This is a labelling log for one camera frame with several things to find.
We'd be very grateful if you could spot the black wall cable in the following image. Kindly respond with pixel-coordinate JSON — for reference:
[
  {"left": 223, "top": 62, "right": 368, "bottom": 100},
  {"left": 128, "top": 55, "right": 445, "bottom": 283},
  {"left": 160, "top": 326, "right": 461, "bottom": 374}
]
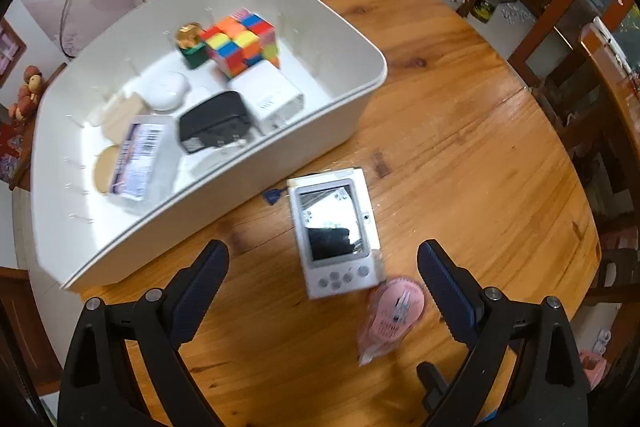
[{"left": 59, "top": 0, "right": 80, "bottom": 58}]

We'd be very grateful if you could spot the round wooden disc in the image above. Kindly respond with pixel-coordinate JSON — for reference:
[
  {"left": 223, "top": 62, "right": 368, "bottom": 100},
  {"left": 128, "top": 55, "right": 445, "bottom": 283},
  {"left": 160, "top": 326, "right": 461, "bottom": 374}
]
[{"left": 94, "top": 144, "right": 121, "bottom": 196}]

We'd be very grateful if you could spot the white plastic storage bin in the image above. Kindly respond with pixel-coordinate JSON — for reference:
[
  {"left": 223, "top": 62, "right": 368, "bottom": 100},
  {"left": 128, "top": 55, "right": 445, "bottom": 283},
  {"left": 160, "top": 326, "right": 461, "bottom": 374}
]
[{"left": 30, "top": 0, "right": 389, "bottom": 292}]

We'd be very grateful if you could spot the brown stuffed toy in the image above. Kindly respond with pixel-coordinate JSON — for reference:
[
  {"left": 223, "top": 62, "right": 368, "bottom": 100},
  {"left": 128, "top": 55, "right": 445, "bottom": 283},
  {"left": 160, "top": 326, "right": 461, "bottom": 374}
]
[{"left": 7, "top": 66, "right": 48, "bottom": 124}]

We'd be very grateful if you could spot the white plug adapter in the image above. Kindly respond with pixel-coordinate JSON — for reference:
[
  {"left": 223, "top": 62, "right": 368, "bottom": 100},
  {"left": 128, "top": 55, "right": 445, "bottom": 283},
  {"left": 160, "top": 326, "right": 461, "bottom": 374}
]
[{"left": 228, "top": 66, "right": 306, "bottom": 136}]

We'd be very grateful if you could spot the red printed cloth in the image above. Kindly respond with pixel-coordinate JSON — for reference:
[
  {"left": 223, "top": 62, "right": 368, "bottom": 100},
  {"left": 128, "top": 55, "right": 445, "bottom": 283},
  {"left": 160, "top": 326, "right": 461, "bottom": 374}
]
[{"left": 0, "top": 122, "right": 32, "bottom": 184}]

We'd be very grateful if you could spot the glass jar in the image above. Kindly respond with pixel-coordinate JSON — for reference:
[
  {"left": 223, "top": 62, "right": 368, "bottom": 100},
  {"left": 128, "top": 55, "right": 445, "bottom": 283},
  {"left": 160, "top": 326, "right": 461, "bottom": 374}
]
[{"left": 472, "top": 0, "right": 502, "bottom": 24}]

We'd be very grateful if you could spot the clear plastic packet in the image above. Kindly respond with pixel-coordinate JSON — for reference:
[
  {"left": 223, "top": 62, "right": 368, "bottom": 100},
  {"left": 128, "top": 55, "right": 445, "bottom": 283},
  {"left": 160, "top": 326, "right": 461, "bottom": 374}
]
[{"left": 107, "top": 116, "right": 182, "bottom": 214}]

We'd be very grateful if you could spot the multicoloured puzzle cube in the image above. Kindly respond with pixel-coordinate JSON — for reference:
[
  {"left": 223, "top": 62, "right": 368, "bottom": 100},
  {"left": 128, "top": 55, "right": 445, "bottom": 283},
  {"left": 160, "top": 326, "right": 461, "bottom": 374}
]
[{"left": 201, "top": 8, "right": 282, "bottom": 82}]

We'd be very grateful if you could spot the beige plastic box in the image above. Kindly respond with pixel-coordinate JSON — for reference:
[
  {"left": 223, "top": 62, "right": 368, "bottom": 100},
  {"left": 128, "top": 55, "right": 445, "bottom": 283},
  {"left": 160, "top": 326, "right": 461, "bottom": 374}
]
[{"left": 100, "top": 92, "right": 151, "bottom": 142}]

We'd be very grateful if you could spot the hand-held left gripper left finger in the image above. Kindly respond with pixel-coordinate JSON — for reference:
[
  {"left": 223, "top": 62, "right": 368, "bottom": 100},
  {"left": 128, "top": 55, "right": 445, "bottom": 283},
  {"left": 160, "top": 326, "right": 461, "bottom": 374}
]
[{"left": 57, "top": 239, "right": 231, "bottom": 427}]

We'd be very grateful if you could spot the white plastic gadget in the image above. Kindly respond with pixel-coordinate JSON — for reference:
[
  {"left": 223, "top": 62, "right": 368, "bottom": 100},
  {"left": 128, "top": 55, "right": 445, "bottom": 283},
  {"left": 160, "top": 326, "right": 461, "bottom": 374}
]
[{"left": 141, "top": 72, "right": 191, "bottom": 112}]

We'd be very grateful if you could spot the black power adapter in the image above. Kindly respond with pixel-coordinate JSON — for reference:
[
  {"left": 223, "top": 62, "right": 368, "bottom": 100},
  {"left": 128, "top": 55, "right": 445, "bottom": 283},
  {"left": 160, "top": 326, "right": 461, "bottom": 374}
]
[{"left": 178, "top": 91, "right": 253, "bottom": 155}]

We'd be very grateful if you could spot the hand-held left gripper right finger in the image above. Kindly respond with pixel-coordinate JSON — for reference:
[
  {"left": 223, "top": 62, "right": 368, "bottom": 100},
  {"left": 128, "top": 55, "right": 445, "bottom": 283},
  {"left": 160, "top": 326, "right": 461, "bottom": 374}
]
[{"left": 416, "top": 239, "right": 591, "bottom": 427}]

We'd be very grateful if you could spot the pink correction tape packet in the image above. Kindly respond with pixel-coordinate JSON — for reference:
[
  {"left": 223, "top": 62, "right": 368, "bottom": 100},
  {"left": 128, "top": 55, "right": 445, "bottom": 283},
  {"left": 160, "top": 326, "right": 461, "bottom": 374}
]
[{"left": 356, "top": 277, "right": 428, "bottom": 367}]

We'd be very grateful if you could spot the white handheld digital camera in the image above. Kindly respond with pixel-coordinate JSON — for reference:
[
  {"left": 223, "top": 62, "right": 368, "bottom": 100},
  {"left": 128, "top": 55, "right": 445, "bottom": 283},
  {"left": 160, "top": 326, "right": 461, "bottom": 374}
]
[{"left": 286, "top": 167, "right": 387, "bottom": 301}]

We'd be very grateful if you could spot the wooden chair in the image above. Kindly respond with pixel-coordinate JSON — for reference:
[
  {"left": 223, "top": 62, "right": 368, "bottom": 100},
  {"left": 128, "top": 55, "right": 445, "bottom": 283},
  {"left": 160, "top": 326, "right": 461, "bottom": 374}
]
[{"left": 530, "top": 19, "right": 640, "bottom": 308}]

